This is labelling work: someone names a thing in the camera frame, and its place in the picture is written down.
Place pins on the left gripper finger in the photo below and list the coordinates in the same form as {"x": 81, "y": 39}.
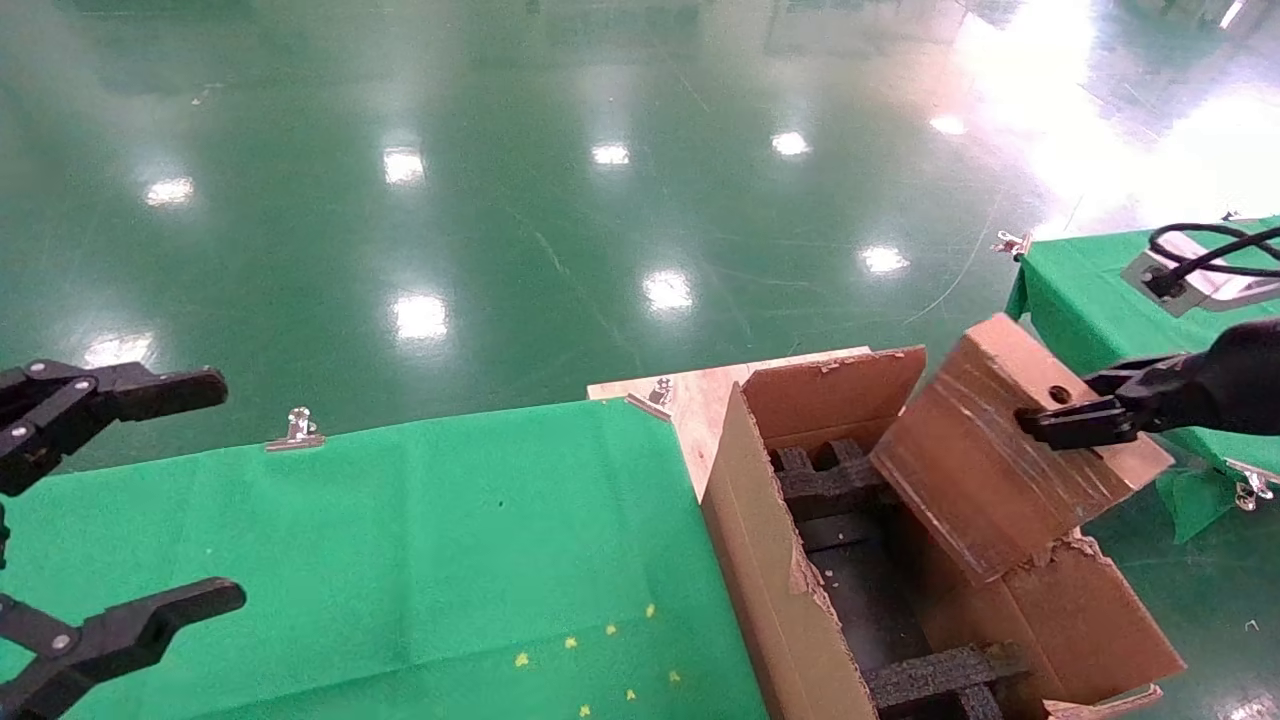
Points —
{"x": 140, "y": 625}
{"x": 130, "y": 390}

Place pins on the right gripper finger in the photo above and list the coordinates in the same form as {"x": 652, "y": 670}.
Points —
{"x": 1150, "y": 375}
{"x": 1080, "y": 423}

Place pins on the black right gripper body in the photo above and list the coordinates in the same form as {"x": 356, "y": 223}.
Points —
{"x": 1245, "y": 380}

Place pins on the cardboard box with hole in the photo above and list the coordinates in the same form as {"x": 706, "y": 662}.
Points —
{"x": 980, "y": 470}

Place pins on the large open cardboard carton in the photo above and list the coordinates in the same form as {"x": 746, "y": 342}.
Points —
{"x": 770, "y": 600}

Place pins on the plain green tablecloth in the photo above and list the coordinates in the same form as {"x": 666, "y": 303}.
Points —
{"x": 1090, "y": 300}

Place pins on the silver binder clip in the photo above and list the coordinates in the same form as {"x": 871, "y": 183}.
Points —
{"x": 298, "y": 430}
{"x": 658, "y": 392}
{"x": 1012, "y": 244}
{"x": 1250, "y": 487}

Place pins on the black slotted foam insert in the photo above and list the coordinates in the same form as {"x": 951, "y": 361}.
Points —
{"x": 940, "y": 675}
{"x": 830, "y": 480}

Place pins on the green tablecloth with yellow marks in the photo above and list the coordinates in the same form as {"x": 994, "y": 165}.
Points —
{"x": 400, "y": 560}

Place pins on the black foam base pad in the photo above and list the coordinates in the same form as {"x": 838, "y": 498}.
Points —
{"x": 870, "y": 610}

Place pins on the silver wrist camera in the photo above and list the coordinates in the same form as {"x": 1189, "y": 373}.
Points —
{"x": 1215, "y": 290}

